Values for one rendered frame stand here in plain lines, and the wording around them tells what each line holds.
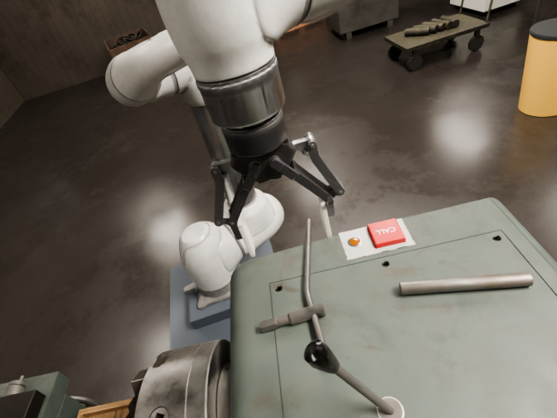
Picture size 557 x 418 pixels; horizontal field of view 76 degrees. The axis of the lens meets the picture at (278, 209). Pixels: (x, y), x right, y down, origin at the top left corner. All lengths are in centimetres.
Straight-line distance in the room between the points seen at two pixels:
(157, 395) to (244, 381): 16
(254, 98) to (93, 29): 772
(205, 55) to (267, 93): 7
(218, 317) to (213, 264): 22
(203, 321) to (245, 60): 108
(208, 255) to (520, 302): 83
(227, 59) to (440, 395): 50
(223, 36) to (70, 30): 782
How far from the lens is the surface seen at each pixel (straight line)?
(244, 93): 38
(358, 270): 70
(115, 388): 241
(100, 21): 801
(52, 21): 819
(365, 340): 62
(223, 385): 72
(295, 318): 64
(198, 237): 116
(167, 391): 70
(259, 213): 119
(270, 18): 37
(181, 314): 143
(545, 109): 366
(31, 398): 127
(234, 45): 36
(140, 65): 69
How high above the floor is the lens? 181
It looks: 40 degrees down
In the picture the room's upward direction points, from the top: 17 degrees counter-clockwise
